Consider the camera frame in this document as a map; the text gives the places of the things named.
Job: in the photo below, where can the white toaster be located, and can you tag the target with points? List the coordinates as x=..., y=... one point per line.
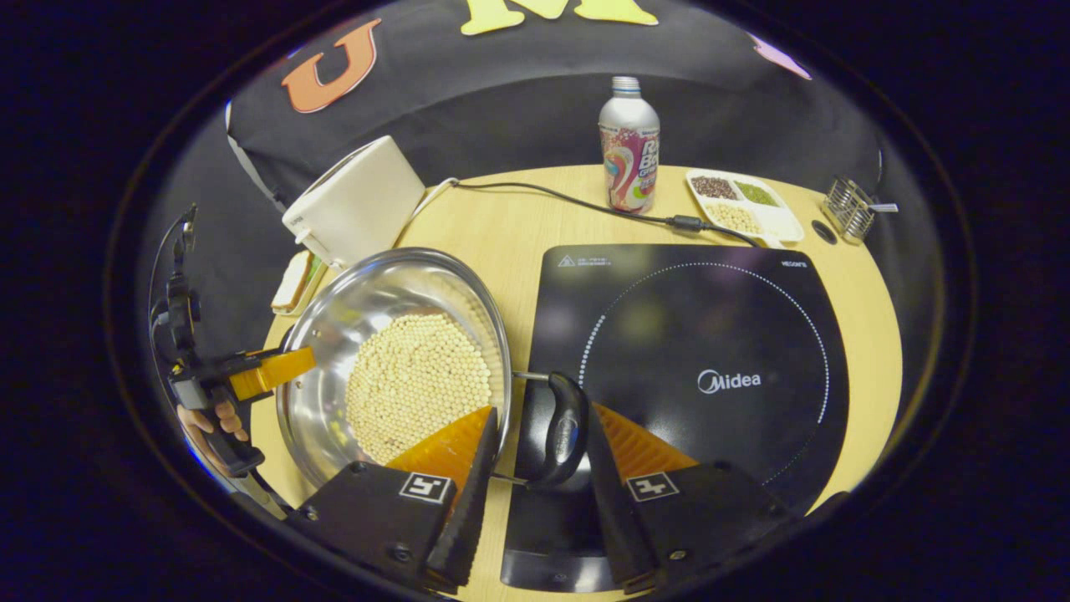
x=359, y=205

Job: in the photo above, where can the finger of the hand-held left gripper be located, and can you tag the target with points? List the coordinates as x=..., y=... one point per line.
x=276, y=372

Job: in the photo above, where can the heap of soybeans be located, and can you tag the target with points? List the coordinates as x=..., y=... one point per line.
x=418, y=380

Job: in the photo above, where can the silver printed drink bottle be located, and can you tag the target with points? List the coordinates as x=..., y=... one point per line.
x=629, y=142

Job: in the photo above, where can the small cream sandwich plate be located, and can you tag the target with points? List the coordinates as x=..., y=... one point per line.
x=311, y=288

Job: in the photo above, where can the sandwich with lettuce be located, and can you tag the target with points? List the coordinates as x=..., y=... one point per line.
x=292, y=280

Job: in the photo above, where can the black induction cooktop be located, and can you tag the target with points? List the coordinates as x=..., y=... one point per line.
x=710, y=334

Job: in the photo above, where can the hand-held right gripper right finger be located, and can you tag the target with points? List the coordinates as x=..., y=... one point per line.
x=610, y=518

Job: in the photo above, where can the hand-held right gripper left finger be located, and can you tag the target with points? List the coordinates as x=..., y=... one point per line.
x=472, y=518

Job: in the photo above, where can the white divided bean tray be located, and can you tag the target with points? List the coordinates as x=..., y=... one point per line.
x=744, y=209

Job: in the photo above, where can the black backdrop cloth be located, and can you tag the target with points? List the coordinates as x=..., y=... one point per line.
x=501, y=109

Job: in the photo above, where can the black table grommet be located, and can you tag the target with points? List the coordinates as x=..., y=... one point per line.
x=824, y=232

